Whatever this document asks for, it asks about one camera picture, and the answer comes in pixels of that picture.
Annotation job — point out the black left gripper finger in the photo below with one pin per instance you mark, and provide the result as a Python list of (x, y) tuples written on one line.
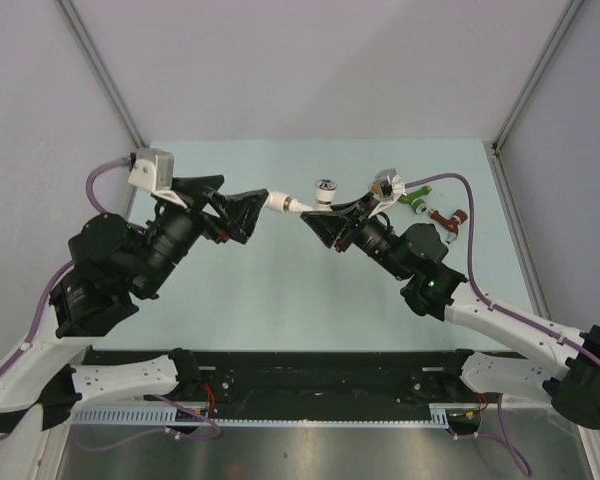
[(242, 212), (191, 188)]

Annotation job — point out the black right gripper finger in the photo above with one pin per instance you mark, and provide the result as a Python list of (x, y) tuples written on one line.
[(333, 228), (360, 203)]

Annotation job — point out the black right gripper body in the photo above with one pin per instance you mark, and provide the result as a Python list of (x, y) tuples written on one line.
[(351, 231)]

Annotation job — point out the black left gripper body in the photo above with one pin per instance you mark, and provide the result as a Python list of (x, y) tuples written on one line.
[(214, 225)]

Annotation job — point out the grey white water faucet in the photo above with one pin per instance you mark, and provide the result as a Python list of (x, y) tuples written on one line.
[(324, 195)]

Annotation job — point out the white elbow pipe fitting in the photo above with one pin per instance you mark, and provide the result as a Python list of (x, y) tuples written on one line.
[(278, 202)]

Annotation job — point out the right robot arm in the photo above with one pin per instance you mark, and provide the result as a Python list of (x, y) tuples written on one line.
[(554, 363)]

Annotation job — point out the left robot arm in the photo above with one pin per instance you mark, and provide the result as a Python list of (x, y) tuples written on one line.
[(114, 265)]

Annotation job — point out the green water faucet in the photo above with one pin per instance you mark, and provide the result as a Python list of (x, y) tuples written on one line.
[(416, 199)]

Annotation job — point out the brown water faucet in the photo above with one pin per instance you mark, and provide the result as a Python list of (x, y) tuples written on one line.
[(450, 224)]

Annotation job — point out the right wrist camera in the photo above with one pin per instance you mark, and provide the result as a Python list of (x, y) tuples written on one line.
[(392, 186)]

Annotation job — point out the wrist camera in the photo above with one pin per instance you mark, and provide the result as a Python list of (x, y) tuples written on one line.
[(392, 186), (152, 171)]

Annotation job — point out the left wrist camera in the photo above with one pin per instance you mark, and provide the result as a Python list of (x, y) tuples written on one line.
[(152, 171)]

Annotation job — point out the aluminium frame post left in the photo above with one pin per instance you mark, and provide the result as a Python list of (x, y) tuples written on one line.
[(93, 58)]

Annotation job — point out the aluminium frame post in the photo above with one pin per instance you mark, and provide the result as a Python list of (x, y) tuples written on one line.
[(93, 58), (558, 35)]

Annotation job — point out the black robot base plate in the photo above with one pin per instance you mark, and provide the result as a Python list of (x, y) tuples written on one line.
[(329, 386)]

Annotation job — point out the white slotted cable duct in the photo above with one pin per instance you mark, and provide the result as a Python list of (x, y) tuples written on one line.
[(434, 417)]

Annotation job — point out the aluminium frame post right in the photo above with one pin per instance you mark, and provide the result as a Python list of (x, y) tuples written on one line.
[(558, 35)]

